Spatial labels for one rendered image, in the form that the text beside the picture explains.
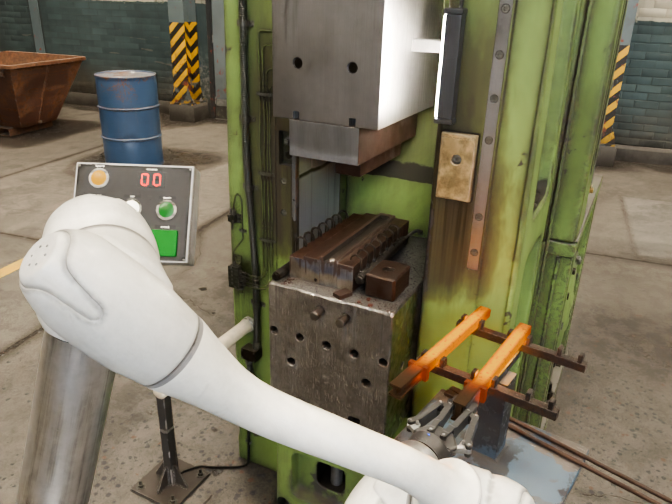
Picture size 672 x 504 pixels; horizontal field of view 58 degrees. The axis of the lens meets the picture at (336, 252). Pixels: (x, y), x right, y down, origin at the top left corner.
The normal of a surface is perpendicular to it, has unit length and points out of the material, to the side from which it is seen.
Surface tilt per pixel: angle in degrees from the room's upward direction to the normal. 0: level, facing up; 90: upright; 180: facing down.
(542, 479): 0
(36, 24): 90
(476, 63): 90
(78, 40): 91
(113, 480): 0
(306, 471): 90
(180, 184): 60
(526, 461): 0
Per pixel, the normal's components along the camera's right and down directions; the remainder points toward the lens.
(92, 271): 0.54, -0.29
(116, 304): 0.50, 0.05
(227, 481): 0.03, -0.92
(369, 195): -0.46, 0.34
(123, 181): -0.02, -0.12
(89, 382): 0.59, 0.39
